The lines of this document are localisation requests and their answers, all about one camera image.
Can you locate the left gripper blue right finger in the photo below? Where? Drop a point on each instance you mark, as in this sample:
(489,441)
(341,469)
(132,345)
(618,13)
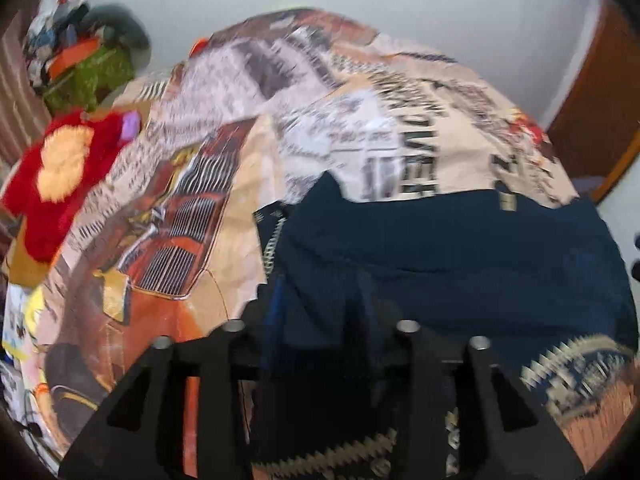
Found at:
(448,399)

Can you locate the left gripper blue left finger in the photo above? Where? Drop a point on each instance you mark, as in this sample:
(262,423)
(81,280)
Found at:
(186,389)

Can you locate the navy patterned hooded sweater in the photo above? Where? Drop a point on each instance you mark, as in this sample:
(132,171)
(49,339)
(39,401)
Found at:
(547,287)

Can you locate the red plush toy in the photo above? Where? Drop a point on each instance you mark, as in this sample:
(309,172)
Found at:
(56,174)

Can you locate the wooden wardrobe with door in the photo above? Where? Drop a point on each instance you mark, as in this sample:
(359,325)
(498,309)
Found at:
(596,132)

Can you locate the newspaper print bed blanket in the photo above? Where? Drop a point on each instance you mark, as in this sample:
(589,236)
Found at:
(167,245)

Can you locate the green storage box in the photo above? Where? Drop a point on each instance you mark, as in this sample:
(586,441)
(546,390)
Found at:
(89,82)

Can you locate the striped red gold curtain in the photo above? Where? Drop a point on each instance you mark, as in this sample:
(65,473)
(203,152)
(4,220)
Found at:
(23,114)

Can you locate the orange box on pile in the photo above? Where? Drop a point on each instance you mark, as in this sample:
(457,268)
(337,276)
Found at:
(71,56)

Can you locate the grey plush toy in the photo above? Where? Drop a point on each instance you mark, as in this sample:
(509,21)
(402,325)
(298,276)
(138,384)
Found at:
(121,28)

